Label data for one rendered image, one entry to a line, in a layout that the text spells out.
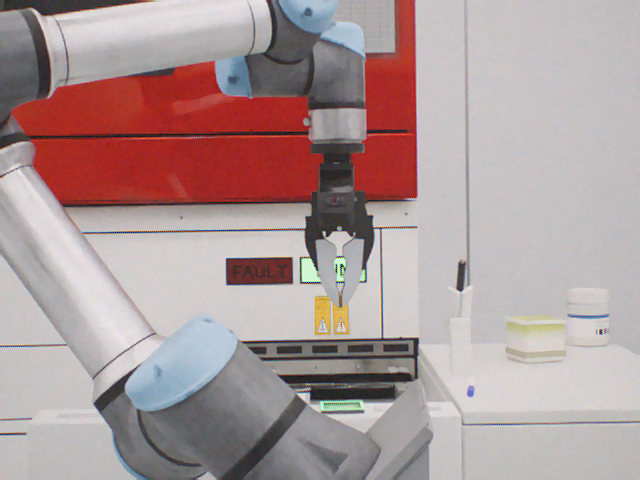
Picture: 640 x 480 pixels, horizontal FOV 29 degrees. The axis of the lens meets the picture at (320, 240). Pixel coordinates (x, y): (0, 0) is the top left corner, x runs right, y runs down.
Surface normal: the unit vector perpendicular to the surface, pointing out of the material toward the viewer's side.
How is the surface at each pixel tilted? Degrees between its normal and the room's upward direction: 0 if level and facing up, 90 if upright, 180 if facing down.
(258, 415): 69
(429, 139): 90
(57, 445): 90
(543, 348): 90
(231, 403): 78
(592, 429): 90
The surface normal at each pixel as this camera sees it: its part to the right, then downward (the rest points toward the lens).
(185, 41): 0.50, 0.38
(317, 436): 0.27, -0.73
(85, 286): 0.25, -0.30
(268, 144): 0.01, 0.05
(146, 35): 0.46, 0.01
